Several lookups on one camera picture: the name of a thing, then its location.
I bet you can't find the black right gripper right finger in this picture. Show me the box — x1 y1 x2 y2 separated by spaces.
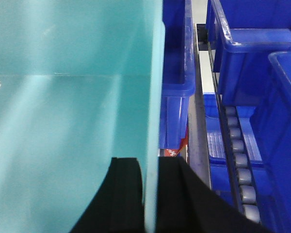
156 157 268 233

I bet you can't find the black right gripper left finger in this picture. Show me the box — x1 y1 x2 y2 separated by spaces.
71 157 145 233

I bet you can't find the light blue plastic bin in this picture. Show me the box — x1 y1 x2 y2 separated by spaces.
0 0 165 233

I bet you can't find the dark blue bin lower middle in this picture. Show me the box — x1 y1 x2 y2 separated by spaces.
159 0 195 149

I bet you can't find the dark blue bin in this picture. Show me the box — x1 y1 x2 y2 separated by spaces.
206 0 291 106
159 0 195 149

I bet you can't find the red snack bag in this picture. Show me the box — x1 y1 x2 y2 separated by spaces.
162 131 189 161

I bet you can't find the white roller track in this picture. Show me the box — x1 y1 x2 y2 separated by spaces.
225 106 261 224

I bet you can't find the dark blue bin lower right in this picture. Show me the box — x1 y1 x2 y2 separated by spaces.
206 0 291 106

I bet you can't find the steel shelf divider rail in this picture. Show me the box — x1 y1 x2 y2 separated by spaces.
188 24 212 188

